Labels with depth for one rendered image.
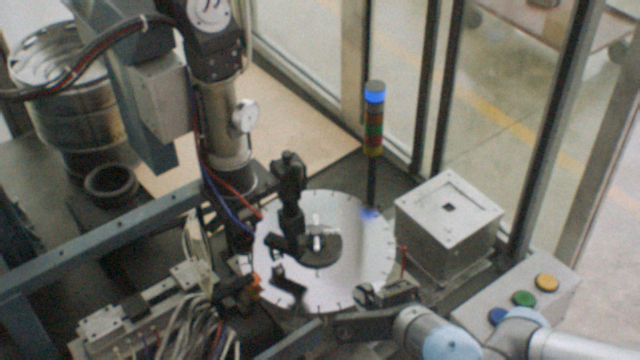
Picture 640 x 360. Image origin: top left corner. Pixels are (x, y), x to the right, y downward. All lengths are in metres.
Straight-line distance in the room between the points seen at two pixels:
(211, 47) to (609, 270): 2.10
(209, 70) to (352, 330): 0.48
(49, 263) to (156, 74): 0.51
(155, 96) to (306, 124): 1.03
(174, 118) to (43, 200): 0.95
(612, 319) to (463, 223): 1.18
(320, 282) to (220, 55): 0.58
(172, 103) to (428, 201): 0.75
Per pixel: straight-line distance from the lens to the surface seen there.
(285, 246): 1.31
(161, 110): 1.02
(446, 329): 0.98
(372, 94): 1.45
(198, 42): 0.91
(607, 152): 1.34
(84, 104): 1.71
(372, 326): 1.11
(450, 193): 1.60
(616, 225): 2.92
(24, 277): 1.37
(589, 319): 2.59
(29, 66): 1.84
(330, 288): 1.34
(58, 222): 1.87
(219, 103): 0.99
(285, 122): 2.00
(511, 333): 1.10
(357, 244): 1.41
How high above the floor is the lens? 2.03
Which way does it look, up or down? 45 degrees down
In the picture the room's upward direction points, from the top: 1 degrees counter-clockwise
